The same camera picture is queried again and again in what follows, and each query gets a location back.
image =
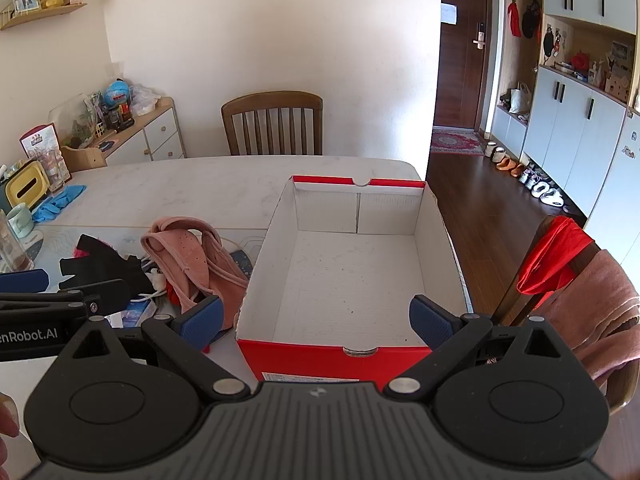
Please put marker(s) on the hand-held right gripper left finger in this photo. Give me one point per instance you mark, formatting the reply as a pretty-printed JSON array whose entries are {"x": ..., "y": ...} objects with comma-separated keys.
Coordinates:
[{"x": 202, "y": 319}]

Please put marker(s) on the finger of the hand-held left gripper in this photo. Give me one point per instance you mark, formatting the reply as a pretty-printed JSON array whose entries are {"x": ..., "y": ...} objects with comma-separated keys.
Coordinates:
[
  {"x": 22, "y": 280},
  {"x": 97, "y": 292}
]

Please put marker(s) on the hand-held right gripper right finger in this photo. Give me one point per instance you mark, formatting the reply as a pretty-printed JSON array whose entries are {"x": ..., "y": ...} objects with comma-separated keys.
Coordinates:
[{"x": 429, "y": 321}]

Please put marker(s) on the black knit glove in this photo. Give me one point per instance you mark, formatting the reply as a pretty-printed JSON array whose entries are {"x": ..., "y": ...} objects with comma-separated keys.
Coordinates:
[{"x": 100, "y": 262}]

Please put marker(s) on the pink fabric garment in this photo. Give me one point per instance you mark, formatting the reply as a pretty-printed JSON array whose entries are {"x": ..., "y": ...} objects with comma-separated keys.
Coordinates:
[{"x": 185, "y": 250}]

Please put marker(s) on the red cardboard shoe box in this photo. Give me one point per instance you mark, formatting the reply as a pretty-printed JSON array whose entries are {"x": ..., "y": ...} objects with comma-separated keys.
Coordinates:
[{"x": 350, "y": 280}]

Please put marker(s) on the person's left hand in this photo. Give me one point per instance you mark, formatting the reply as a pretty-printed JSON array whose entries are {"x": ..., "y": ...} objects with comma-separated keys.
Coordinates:
[{"x": 6, "y": 417}]

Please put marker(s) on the glass cup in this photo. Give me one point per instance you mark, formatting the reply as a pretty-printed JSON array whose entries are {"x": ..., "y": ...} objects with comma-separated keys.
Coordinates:
[{"x": 12, "y": 245}]

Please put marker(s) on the pale green mug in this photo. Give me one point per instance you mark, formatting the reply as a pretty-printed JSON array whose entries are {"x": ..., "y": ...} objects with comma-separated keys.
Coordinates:
[{"x": 20, "y": 220}]

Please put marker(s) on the wooden chair with black seat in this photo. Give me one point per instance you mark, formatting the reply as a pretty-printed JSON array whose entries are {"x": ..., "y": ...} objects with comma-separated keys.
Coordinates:
[{"x": 510, "y": 300}]

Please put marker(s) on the blue cloth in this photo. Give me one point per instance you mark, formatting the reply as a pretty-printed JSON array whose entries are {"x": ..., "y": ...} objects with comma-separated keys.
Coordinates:
[{"x": 57, "y": 202}]

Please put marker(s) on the yellow teal tissue box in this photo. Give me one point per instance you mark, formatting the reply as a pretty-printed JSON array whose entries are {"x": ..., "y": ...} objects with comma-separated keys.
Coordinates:
[{"x": 25, "y": 185}]

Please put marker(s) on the red desk calendar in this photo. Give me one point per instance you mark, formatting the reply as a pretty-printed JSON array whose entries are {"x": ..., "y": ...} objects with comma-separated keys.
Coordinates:
[{"x": 42, "y": 147}]

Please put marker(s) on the wooden desk tray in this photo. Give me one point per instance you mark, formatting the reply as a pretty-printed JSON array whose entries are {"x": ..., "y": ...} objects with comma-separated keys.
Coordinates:
[{"x": 82, "y": 157}]

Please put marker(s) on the red cloth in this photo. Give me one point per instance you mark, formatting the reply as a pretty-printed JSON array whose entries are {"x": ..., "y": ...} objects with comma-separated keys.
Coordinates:
[{"x": 555, "y": 255}]

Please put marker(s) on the pink fringed scarf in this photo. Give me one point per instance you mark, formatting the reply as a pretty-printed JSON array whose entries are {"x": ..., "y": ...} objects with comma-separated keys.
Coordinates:
[{"x": 600, "y": 310}]

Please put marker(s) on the white wooden sideboard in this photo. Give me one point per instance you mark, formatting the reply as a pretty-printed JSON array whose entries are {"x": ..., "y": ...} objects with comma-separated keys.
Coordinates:
[{"x": 160, "y": 132}]

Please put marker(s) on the orange slippers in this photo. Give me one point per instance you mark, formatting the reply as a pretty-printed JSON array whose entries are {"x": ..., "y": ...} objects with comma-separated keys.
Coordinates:
[{"x": 510, "y": 166}]

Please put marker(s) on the row of sneakers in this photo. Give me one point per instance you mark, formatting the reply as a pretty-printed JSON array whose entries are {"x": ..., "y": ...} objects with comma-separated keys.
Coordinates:
[{"x": 542, "y": 187}]

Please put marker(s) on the red patterned rug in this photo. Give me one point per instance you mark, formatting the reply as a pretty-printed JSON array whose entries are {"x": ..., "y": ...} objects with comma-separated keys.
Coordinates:
[{"x": 455, "y": 142}]

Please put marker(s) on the white slippers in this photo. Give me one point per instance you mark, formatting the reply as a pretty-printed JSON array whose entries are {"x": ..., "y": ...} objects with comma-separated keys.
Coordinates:
[{"x": 494, "y": 152}]

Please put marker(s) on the white plastic bag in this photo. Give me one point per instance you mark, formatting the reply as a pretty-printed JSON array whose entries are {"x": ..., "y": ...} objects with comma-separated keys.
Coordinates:
[{"x": 144, "y": 100}]

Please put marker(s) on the blue globe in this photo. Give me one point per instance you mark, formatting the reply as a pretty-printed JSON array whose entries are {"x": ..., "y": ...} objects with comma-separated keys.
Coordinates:
[{"x": 117, "y": 92}]

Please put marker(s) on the brown slatted wooden chair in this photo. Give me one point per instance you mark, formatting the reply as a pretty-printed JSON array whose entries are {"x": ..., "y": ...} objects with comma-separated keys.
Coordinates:
[{"x": 272, "y": 102}]

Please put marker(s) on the white fridge with magnets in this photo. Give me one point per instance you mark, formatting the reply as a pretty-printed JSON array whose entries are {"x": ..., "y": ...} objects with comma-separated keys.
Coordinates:
[{"x": 620, "y": 190}]

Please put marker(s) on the beige tote bag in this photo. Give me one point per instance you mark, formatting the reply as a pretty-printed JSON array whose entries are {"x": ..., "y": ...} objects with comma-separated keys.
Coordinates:
[{"x": 521, "y": 100}]

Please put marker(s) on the brown entrance door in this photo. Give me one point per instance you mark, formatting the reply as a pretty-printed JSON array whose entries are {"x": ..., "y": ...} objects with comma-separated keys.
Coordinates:
[{"x": 462, "y": 80}]

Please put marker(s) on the silver door lock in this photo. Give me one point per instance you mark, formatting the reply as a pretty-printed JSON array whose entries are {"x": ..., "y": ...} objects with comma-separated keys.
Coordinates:
[{"x": 480, "y": 36}]

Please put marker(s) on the red hanging ornament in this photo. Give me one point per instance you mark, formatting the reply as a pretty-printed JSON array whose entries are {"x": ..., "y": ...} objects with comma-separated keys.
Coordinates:
[{"x": 514, "y": 19}]

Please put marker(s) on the white wall cabinet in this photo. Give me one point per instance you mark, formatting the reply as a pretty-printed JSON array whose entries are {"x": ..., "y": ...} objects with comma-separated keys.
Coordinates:
[{"x": 570, "y": 120}]

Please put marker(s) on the wooden wall shelf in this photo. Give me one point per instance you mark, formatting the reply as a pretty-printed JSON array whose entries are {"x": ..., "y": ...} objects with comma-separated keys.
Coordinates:
[{"x": 45, "y": 12}]

